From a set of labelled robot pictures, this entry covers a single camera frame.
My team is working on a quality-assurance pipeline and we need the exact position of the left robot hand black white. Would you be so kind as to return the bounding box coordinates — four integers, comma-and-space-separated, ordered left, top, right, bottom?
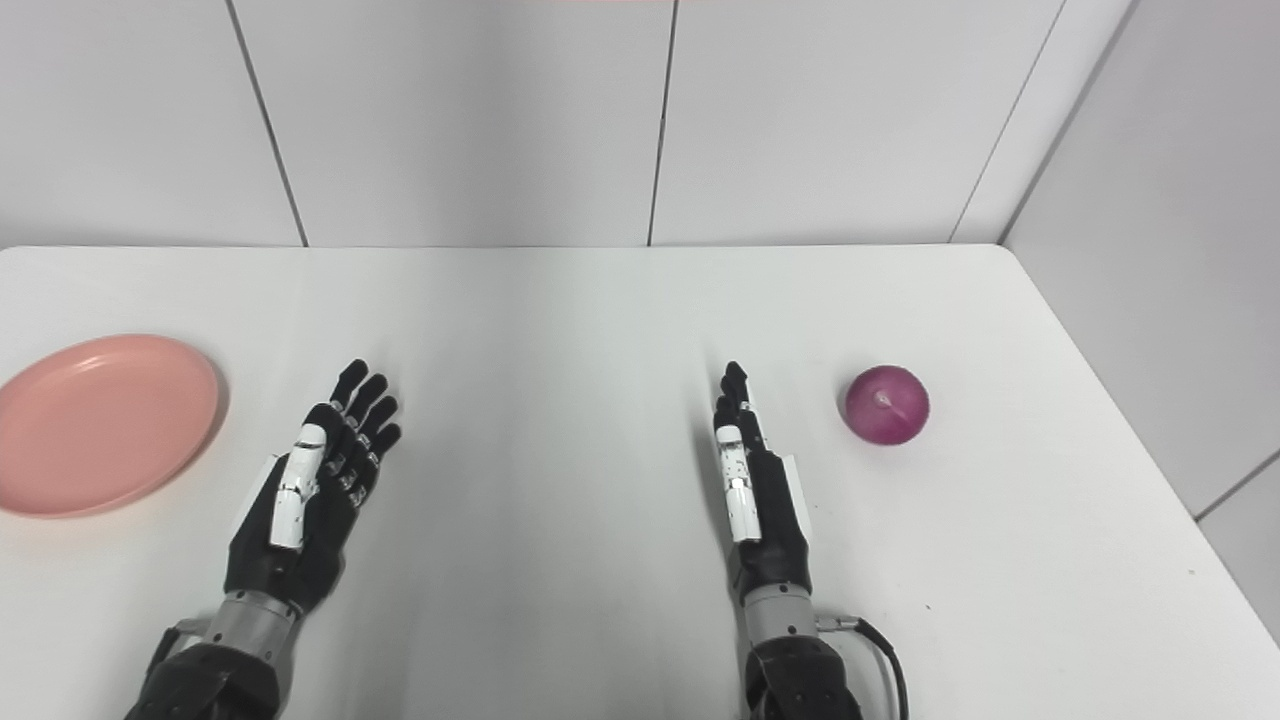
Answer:
223, 359, 403, 613

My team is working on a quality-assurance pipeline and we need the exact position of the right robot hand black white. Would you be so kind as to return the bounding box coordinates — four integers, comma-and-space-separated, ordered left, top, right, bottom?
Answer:
713, 361, 813, 601

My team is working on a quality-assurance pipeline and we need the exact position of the purple red onion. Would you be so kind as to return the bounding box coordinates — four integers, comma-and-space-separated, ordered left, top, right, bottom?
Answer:
844, 365, 931, 446

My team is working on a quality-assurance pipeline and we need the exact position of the pink plate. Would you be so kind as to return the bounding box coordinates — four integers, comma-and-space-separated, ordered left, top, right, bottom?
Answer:
0, 334, 221, 519

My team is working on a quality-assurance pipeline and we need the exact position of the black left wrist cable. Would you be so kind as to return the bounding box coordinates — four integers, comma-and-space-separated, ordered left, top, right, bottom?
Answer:
150, 620, 206, 671

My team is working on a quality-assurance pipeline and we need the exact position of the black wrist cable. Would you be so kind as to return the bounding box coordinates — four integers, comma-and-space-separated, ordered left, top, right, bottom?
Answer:
150, 620, 206, 671
815, 614, 910, 720

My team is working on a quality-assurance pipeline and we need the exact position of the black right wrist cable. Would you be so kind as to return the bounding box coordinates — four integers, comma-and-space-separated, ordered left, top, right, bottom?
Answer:
815, 614, 910, 720

